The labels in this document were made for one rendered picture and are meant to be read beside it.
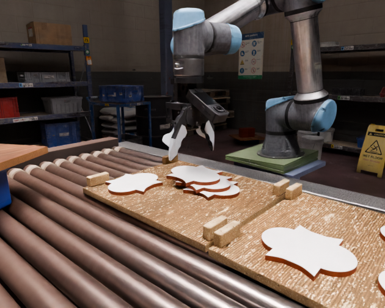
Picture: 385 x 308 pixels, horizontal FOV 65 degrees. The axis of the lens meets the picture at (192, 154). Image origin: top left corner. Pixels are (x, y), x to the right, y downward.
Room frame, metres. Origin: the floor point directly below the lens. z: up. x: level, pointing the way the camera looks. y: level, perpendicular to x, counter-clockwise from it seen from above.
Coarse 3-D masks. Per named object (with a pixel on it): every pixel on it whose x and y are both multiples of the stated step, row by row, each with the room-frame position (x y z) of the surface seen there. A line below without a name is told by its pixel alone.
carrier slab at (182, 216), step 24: (168, 168) 0.89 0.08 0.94; (96, 192) 0.69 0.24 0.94; (168, 192) 0.69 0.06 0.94; (240, 192) 0.69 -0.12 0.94; (264, 192) 0.69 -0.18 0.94; (144, 216) 0.57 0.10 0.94; (168, 216) 0.57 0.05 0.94; (192, 216) 0.57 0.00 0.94; (216, 216) 0.57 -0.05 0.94; (240, 216) 0.57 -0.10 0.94; (192, 240) 0.48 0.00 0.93
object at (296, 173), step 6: (234, 162) 1.21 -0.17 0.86; (312, 162) 1.18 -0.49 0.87; (318, 162) 1.18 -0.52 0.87; (324, 162) 1.19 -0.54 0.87; (252, 168) 1.14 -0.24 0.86; (258, 168) 1.12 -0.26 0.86; (300, 168) 1.10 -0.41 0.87; (306, 168) 1.10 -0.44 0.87; (312, 168) 1.12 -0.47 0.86; (318, 168) 1.15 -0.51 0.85; (276, 174) 1.06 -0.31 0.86; (282, 174) 1.04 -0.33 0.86; (288, 174) 1.03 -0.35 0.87; (294, 174) 1.03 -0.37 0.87; (300, 174) 1.05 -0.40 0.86
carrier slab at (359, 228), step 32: (256, 224) 0.53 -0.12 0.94; (288, 224) 0.53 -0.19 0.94; (320, 224) 0.53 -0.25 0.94; (352, 224) 0.53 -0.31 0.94; (384, 224) 0.53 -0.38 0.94; (224, 256) 0.43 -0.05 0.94; (256, 256) 0.43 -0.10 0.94; (384, 256) 0.43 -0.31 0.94; (288, 288) 0.35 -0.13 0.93; (320, 288) 0.35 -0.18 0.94; (352, 288) 0.35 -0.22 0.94
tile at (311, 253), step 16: (272, 240) 0.46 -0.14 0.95; (288, 240) 0.46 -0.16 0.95; (304, 240) 0.46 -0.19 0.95; (320, 240) 0.46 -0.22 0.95; (336, 240) 0.46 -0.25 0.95; (272, 256) 0.41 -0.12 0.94; (288, 256) 0.41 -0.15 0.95; (304, 256) 0.41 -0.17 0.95; (320, 256) 0.41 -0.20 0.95; (336, 256) 0.41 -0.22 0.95; (352, 256) 0.41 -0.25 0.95; (304, 272) 0.38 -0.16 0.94; (320, 272) 0.38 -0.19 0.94; (336, 272) 0.38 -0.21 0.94; (352, 272) 0.38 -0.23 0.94
